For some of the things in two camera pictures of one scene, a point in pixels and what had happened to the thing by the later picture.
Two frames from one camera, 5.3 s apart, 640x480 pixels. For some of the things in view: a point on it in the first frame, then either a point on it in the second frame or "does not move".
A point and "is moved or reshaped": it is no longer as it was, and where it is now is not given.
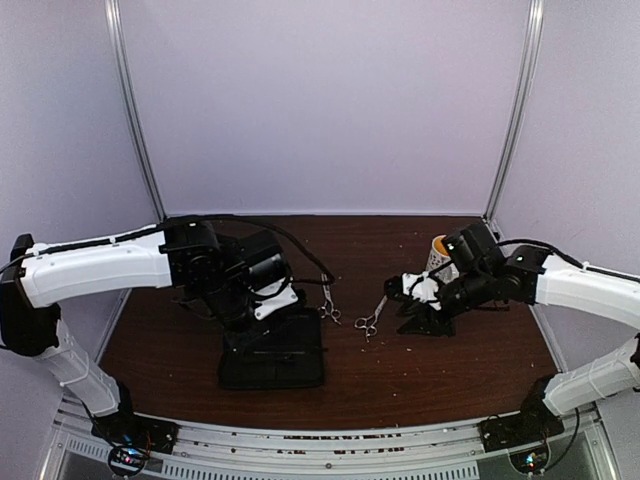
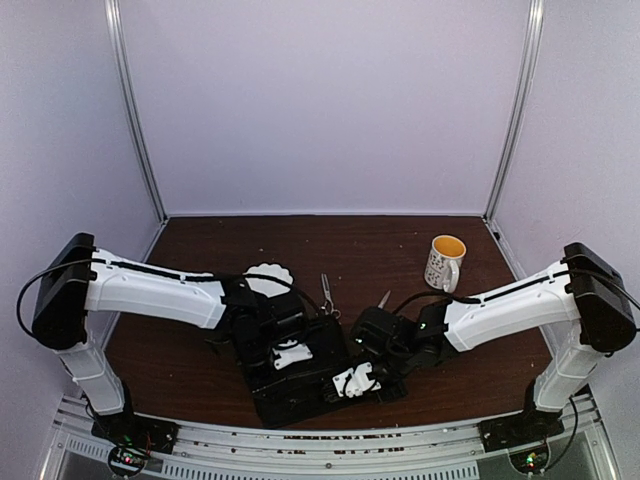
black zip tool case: x=281 y=351 is moved or reshaped
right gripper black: x=428 y=324 → x=396 y=392
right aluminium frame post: x=520 y=111 does not move
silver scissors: x=329 y=306 does not move
